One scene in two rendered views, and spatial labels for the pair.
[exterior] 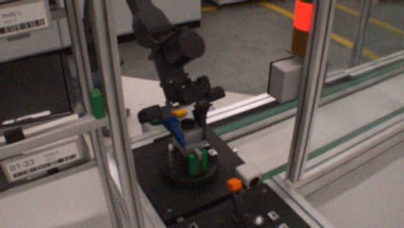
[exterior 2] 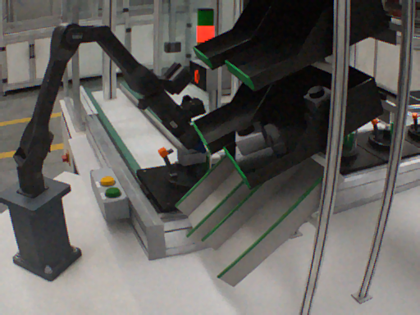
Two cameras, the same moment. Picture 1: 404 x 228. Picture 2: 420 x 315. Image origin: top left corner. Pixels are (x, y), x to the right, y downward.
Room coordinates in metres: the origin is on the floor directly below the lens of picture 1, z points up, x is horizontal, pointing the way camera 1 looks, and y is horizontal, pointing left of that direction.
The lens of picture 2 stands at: (0.45, 1.17, 1.53)
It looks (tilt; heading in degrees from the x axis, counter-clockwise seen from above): 23 degrees down; 277
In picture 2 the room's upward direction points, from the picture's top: 1 degrees clockwise
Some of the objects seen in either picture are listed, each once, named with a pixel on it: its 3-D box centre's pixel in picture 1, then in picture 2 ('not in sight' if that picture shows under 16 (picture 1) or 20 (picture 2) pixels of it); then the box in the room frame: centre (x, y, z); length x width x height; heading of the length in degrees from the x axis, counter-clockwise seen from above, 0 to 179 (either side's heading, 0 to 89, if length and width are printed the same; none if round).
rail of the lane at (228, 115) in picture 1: (246, 118); (114, 167); (0.90, -0.12, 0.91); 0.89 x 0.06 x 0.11; 121
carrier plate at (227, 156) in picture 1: (188, 169); (191, 183); (0.63, 0.04, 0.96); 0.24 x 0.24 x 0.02; 31
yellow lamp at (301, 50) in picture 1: (305, 39); not in sight; (0.62, -0.19, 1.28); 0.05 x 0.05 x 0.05
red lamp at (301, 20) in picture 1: (308, 14); (205, 33); (0.62, -0.19, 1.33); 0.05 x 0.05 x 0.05
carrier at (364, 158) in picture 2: not in sight; (338, 140); (0.20, -0.22, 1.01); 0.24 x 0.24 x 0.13; 31
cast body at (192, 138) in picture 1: (190, 137); (194, 148); (0.62, 0.03, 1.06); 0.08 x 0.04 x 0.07; 31
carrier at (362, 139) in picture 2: not in sight; (386, 132); (-0.01, -0.34, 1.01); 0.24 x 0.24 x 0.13; 31
